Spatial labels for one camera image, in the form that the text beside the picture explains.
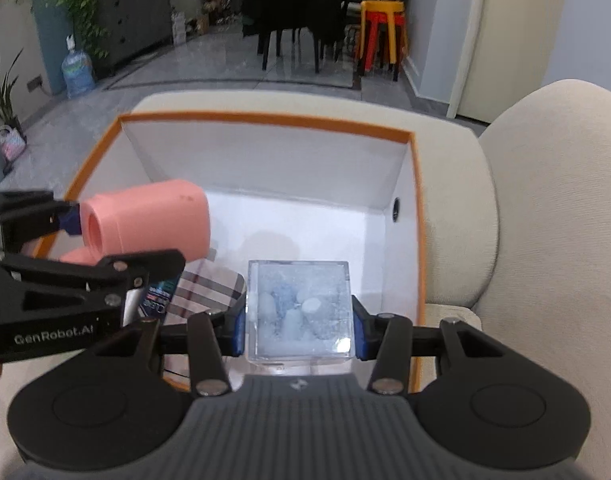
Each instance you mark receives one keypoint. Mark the black chair with dark coat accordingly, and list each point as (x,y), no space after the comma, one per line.
(285,0)

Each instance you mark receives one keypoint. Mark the long white box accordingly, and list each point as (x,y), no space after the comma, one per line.
(132,305)

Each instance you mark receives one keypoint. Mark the pastel checked bag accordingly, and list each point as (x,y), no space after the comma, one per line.
(10,142)

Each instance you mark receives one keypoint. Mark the dark printed card box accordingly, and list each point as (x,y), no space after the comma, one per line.
(158,297)

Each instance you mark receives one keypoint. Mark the tall leafy floor plant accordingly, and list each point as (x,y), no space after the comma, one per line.
(3,100)

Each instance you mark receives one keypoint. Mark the wall socket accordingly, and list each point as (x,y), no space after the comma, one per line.
(35,83)

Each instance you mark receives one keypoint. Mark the dark grey cabinet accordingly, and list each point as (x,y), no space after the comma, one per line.
(130,20)

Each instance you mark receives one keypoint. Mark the pink cylindrical cup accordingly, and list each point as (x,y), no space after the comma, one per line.
(155,220)

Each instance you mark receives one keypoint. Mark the clear plastic box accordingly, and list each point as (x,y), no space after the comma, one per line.
(300,310)

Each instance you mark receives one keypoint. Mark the orange cardboard box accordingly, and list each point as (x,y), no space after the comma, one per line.
(265,160)

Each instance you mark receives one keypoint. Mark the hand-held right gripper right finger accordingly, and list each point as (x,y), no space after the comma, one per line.
(360,335)

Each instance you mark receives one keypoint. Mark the plaid pouch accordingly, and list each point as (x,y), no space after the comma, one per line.
(205,285)

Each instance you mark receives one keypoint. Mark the beige sofa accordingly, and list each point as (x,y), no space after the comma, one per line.
(550,210)

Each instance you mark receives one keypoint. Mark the orange and red stools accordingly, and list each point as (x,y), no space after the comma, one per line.
(380,6)

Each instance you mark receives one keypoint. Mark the blue water jug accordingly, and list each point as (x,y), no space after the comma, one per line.
(78,75)

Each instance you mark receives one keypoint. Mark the red stool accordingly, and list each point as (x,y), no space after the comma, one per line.
(373,35)

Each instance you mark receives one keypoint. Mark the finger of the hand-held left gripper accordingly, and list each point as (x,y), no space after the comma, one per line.
(135,265)
(30,215)

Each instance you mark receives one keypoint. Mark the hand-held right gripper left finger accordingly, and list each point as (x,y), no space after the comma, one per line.
(238,332)

